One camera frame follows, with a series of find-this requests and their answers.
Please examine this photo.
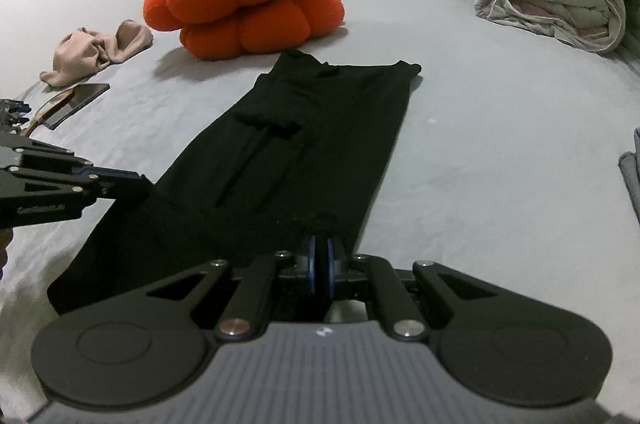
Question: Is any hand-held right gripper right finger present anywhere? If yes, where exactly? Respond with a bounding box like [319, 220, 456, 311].
[321, 235, 496, 341]

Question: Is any brown ring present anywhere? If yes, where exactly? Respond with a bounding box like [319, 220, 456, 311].
[20, 91, 76, 137]

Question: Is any folded grey pink quilt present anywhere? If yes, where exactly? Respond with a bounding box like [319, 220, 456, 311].
[472, 0, 640, 54]

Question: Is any folded grey garment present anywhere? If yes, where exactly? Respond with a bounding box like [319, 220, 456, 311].
[618, 126, 640, 225]

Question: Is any crumpled beige cloth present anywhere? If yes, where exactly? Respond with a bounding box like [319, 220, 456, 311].
[40, 20, 154, 88]

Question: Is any black shirt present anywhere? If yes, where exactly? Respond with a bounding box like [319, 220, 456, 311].
[47, 50, 423, 315]

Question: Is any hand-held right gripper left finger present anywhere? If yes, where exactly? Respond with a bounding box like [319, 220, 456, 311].
[147, 235, 321, 341]

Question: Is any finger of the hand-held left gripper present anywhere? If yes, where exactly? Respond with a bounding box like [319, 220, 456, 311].
[0, 171, 122, 201]
[0, 133, 151, 191]

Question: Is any grey bed sheet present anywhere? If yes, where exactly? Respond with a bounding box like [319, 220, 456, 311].
[0, 0, 640, 424]

